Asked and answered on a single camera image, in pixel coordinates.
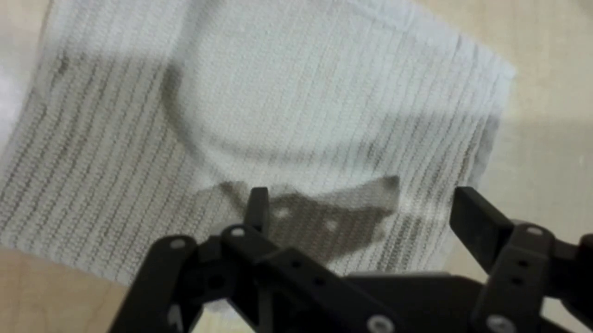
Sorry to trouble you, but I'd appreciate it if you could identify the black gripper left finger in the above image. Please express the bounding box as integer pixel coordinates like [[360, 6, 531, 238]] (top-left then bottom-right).
[[108, 186, 403, 333]]

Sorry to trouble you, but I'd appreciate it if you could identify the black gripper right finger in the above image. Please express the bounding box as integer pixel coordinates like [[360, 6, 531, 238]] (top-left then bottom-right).
[[448, 186, 593, 333]]

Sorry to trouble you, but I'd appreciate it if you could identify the beige striped cloth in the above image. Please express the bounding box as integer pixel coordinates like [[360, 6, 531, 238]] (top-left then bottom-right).
[[0, 0, 518, 293]]

